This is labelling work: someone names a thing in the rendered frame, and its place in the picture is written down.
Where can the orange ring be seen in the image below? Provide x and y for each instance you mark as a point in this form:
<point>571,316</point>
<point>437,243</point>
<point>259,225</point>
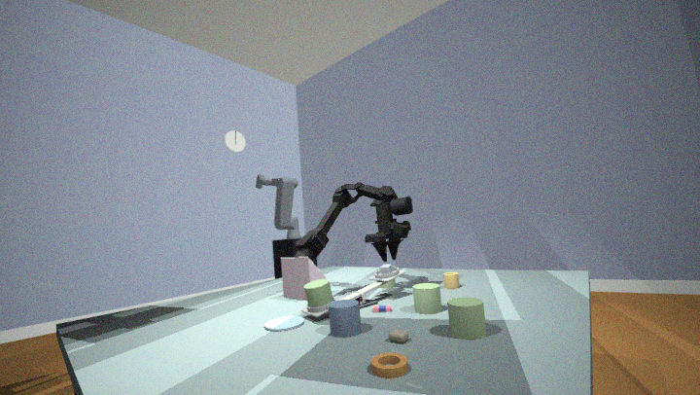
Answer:
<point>379,361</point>

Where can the small yellow cylinder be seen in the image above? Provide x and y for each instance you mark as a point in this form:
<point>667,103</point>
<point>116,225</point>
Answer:
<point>451,280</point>

